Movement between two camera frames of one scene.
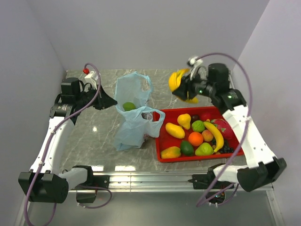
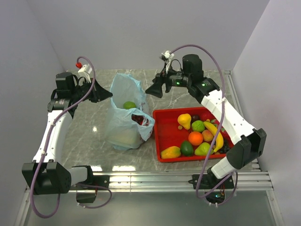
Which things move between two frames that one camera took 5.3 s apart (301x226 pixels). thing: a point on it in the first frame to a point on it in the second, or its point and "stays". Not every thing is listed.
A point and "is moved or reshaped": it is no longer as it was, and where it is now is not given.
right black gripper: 185,86 to 160,79
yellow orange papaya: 170,152 stays
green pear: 204,149 stays
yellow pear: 184,120 stays
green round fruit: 128,106 stays
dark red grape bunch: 146,116 to 141,120
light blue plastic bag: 136,120 is moved or reshaped
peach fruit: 207,135 stays
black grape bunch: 226,149 stays
